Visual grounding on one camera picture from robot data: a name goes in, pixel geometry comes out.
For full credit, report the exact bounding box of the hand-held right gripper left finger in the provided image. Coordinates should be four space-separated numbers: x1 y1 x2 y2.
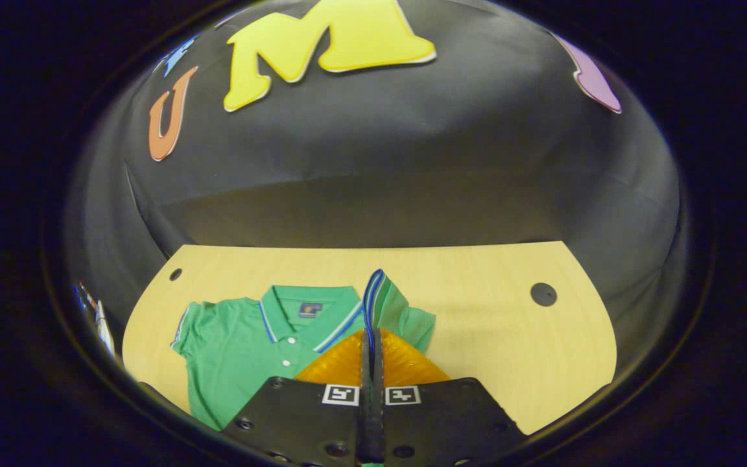
221 328 374 467

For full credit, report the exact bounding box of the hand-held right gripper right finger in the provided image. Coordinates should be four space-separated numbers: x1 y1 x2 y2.
372 328 527 467

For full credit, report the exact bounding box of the green T-shirt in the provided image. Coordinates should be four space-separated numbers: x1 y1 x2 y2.
171 269 437 432

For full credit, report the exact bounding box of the white furniture piece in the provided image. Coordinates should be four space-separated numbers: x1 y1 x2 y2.
74 281 119 357

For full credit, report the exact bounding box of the black backdrop cloth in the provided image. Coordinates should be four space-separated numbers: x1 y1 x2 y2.
65 0 682 403

